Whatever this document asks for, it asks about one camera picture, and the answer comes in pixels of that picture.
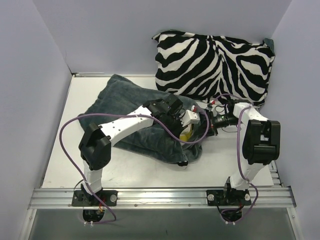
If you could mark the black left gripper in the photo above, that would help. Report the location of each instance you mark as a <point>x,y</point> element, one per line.
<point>178,128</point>

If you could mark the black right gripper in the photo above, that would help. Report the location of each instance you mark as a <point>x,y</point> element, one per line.
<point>213,124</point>

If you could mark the cream quilted pillow yellow trim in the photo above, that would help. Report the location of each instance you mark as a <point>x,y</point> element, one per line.
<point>187,133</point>

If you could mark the grey zebra pillowcase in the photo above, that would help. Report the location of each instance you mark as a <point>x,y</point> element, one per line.
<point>121,96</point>

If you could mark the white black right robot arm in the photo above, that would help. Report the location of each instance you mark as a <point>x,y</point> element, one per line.
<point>260,146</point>

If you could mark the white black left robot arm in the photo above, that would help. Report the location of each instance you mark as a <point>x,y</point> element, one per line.
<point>97,141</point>

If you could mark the zebra print pillow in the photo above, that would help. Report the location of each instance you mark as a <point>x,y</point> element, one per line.
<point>208,67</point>

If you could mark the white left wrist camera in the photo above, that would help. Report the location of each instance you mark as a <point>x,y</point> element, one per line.
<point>189,116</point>

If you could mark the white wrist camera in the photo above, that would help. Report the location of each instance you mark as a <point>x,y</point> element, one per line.
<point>189,116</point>
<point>214,107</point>

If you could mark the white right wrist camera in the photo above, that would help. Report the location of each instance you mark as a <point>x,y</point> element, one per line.
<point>214,107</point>

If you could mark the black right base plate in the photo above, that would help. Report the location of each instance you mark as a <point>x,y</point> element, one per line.
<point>232,198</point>

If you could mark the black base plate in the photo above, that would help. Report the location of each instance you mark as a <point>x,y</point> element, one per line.
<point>232,198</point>
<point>84,199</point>

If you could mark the aluminium front rail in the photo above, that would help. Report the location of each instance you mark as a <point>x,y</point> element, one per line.
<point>160,198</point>

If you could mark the aluminium back rail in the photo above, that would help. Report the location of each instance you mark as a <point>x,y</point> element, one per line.
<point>89,75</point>

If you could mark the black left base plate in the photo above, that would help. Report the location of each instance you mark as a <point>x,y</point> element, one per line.
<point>84,199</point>

